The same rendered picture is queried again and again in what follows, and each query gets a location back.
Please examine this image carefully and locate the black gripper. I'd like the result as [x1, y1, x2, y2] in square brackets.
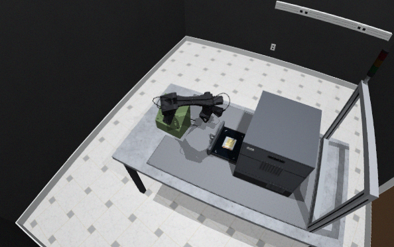
[199, 106, 213, 123]

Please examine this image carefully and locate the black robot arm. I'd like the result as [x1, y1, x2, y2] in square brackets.
[160, 92, 224, 125]

